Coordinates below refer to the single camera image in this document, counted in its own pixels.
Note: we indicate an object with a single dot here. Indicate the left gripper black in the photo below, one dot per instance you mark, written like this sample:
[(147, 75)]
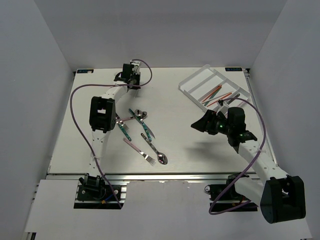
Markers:
[(138, 77)]

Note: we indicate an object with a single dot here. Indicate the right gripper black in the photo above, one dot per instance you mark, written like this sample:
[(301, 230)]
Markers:
[(202, 124)]

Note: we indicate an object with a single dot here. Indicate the teal chopstick short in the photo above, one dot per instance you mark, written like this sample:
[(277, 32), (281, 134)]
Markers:
[(213, 95)]

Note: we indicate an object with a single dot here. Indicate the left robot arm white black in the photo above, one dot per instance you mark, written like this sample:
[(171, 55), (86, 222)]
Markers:
[(102, 115)]

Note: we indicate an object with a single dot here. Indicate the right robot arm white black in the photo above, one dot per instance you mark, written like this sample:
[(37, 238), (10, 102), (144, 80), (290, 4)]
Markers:
[(280, 196)]

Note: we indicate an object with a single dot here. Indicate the white cutlery tray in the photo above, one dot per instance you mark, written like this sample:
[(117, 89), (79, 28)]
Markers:
[(200, 84)]

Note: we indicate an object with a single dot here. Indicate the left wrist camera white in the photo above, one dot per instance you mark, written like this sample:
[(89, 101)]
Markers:
[(136, 66)]

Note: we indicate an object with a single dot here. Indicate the teal handled spoon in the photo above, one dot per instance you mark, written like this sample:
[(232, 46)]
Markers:
[(139, 118)]

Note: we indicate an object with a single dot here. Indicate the black handled knife in tray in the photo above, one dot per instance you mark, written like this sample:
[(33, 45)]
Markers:
[(234, 97)]

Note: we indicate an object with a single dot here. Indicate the pink handled spoon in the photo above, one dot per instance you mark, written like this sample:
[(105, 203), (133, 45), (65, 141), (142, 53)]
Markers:
[(138, 112)]

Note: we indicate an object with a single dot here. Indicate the black handled fork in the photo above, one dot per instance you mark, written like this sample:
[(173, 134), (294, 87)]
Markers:
[(119, 121)]

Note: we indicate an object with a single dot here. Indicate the teal handled fork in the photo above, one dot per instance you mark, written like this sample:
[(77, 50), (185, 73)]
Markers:
[(123, 131)]

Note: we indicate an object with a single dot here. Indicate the black handled spoon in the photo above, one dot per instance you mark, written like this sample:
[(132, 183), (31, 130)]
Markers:
[(161, 157)]

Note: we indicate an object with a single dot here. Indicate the teal handled knife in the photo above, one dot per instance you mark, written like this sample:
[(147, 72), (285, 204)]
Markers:
[(146, 128)]

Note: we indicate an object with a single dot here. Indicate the pink handled fork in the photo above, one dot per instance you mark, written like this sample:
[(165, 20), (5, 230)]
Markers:
[(148, 158)]

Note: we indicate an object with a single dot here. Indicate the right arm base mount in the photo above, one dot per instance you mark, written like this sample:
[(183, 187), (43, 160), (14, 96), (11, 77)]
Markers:
[(231, 201)]

